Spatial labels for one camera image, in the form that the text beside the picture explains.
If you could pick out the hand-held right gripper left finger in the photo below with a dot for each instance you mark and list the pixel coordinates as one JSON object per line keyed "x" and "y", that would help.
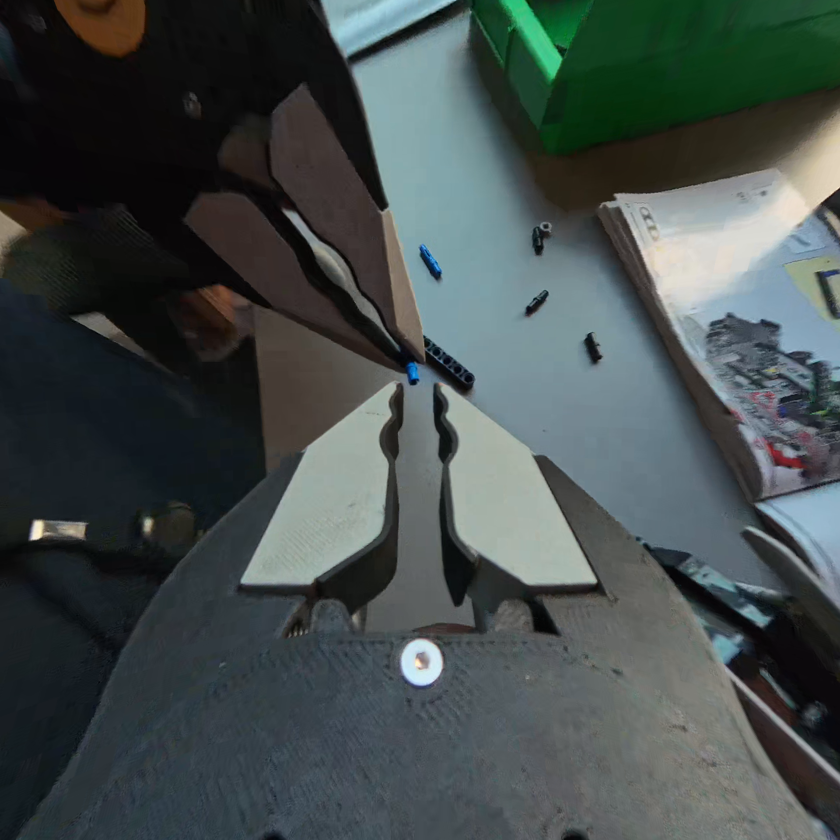
{"x": 321, "y": 505}

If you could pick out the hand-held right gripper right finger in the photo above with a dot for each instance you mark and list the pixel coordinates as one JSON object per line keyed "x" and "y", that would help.
{"x": 512, "y": 518}

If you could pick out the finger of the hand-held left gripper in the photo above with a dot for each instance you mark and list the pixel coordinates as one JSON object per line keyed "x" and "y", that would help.
{"x": 262, "y": 256}
{"x": 334, "y": 190}

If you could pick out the blue lego pin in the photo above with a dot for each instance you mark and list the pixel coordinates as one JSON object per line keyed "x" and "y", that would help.
{"x": 412, "y": 373}
{"x": 430, "y": 260}

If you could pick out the black lego beam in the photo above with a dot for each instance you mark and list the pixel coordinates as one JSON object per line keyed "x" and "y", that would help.
{"x": 453, "y": 366}

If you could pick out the black lego pin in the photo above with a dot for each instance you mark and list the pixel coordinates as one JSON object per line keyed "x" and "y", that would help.
{"x": 538, "y": 243}
{"x": 592, "y": 347}
{"x": 536, "y": 302}

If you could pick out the lego instruction booklet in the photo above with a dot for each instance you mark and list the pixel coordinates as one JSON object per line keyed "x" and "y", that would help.
{"x": 722, "y": 275}

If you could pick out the person's dark clothed torso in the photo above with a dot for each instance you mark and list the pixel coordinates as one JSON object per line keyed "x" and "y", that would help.
{"x": 98, "y": 407}

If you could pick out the green plastic bin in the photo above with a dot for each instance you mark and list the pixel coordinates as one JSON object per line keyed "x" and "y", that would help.
{"x": 656, "y": 65}

